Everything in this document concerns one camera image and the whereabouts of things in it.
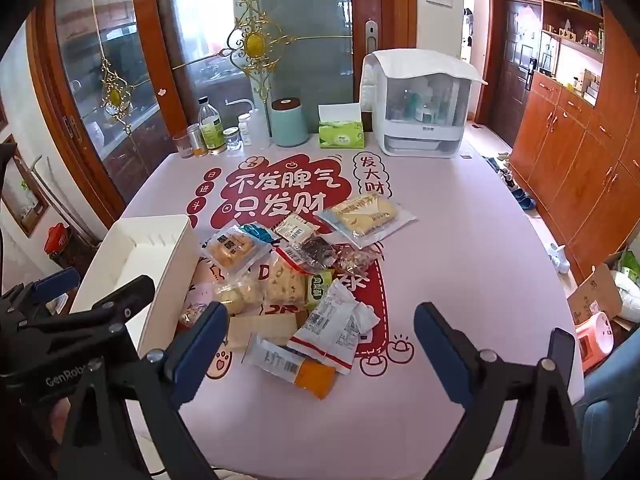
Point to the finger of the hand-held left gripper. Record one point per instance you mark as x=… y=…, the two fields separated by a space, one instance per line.
x=127 y=292
x=57 y=281

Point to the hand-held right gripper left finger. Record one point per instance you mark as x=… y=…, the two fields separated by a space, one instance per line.
x=200 y=345

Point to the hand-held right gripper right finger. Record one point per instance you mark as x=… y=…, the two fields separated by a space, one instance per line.
x=440 y=355

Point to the white plastic storage bin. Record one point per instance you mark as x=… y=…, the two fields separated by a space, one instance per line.
x=145 y=265

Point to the red object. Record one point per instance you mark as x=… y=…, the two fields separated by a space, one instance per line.
x=56 y=238

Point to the pale pink snack packet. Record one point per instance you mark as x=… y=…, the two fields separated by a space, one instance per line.
x=200 y=285

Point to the clear bread roll packet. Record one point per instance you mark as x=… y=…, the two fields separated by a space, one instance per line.
x=237 y=294

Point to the framed picture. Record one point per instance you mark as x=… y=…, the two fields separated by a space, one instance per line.
x=25 y=195

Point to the white and orange bar packet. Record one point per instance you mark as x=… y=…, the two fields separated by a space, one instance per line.
x=290 y=365

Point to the round bread packet black label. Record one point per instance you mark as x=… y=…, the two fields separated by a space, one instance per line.
x=232 y=252

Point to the red-edged cookie packet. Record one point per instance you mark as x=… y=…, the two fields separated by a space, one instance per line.
x=285 y=282

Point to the white packet with red edge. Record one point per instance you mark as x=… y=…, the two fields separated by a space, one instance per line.
x=330 y=332

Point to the small blue snack packet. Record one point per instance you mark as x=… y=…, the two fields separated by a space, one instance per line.
x=257 y=233

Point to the clear nut packet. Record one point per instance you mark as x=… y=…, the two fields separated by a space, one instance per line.
x=357 y=260

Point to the green label snack packet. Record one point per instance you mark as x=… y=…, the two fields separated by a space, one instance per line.
x=320 y=287

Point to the dark snack packet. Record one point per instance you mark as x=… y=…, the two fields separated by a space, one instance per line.
x=313 y=252

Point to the white shoes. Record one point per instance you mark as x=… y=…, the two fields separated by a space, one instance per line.
x=558 y=257

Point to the pink plastic appliance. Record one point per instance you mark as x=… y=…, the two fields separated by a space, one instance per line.
x=595 y=337

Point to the cardboard box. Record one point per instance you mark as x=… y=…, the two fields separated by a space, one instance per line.
x=595 y=296

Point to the blue shoes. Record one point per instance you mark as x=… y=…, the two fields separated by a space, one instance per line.
x=522 y=197

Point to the person's blue jeans leg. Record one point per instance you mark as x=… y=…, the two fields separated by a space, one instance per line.
x=612 y=410

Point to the clear bottle with green label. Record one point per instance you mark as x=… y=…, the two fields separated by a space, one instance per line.
x=211 y=130

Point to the small glass jar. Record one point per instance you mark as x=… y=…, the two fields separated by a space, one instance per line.
x=231 y=139

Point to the white pill bottle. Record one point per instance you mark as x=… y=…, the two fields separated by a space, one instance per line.
x=244 y=130

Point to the wooden framed glass door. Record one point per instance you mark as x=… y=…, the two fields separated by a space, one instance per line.
x=280 y=20
x=100 y=85

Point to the white squeeze bottle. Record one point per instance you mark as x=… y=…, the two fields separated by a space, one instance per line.
x=259 y=125

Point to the teal canister with brown lid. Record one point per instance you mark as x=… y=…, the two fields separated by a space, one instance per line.
x=289 y=122

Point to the wooden cabinet with shelves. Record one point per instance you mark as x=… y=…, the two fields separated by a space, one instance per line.
x=575 y=160

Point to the green tissue box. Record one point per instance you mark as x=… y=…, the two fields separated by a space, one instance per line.
x=341 y=132

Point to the white countertop appliance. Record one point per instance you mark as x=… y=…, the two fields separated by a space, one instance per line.
x=420 y=105

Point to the dark brown entry door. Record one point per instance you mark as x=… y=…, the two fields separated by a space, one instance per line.
x=517 y=65

